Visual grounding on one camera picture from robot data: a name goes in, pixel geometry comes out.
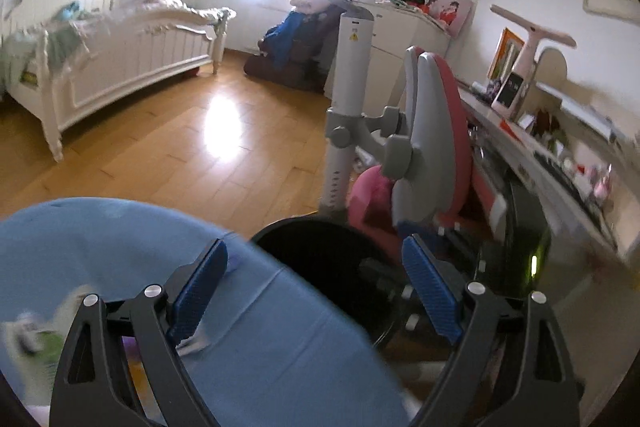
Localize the pile of dark clothes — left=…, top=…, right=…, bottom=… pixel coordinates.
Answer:
left=244, top=0, right=363, bottom=90

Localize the pink grey chair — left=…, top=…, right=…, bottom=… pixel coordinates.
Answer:
left=325, top=46, right=511, bottom=253

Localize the blue tablecloth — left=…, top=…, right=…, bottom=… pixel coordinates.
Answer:
left=0, top=198, right=411, bottom=427

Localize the white green wrapper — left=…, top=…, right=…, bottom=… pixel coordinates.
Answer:
left=0, top=287, right=83, bottom=380

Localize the pink canvas picture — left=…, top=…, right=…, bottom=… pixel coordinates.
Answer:
left=422, top=0, right=473, bottom=38

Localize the light green blanket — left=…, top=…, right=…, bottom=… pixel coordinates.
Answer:
left=0, top=2, right=98, bottom=82

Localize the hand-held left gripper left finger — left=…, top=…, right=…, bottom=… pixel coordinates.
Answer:
left=50, top=238, right=229, bottom=427

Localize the white wooden bed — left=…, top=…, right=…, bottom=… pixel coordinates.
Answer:
left=0, top=0, right=236, bottom=162

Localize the pale crumpled duvet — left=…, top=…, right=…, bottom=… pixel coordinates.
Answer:
left=115, top=0, right=236, bottom=30

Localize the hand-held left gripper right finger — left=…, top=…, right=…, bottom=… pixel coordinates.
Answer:
left=401, top=234, right=581, bottom=427

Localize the white cabinet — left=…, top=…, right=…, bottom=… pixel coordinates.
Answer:
left=325, top=0, right=451, bottom=100

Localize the black trash bin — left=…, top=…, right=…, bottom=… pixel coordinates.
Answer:
left=248, top=216, right=416, bottom=350

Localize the black device green light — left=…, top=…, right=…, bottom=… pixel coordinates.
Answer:
left=502, top=177, right=553, bottom=298

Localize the cluttered white desk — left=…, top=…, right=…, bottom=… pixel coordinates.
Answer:
left=460, top=82, right=640, bottom=268

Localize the white column stand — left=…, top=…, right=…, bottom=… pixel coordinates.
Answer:
left=320, top=4, right=376, bottom=220

